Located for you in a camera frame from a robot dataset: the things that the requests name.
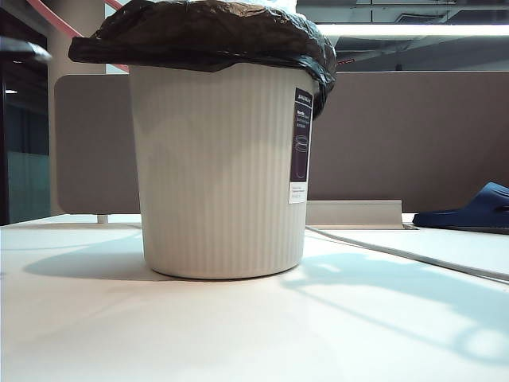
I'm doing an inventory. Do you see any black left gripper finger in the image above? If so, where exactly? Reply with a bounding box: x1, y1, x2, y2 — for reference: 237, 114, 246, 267
0, 35, 53, 64

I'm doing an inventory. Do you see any black garbage bag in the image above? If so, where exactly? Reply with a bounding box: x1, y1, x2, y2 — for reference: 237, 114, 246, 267
68, 0, 338, 120

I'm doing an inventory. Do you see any white ribbed trash can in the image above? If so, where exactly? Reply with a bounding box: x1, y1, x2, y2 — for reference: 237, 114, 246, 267
129, 62, 319, 280

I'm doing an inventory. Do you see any dark trash can label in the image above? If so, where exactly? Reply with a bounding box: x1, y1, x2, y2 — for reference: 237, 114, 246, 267
289, 86, 315, 205

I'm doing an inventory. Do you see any grey rounded desk partition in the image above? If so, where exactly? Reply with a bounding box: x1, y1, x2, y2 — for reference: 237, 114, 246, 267
54, 74, 140, 215

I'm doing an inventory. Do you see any brown desk partition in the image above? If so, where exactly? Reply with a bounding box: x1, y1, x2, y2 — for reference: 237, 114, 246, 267
308, 71, 509, 204

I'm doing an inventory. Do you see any ceiling light strip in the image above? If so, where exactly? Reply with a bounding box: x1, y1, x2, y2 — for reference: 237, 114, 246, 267
317, 24, 509, 37

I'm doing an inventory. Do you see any navy blue rubber slipper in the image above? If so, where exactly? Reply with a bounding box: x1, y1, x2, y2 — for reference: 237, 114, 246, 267
412, 181, 509, 235

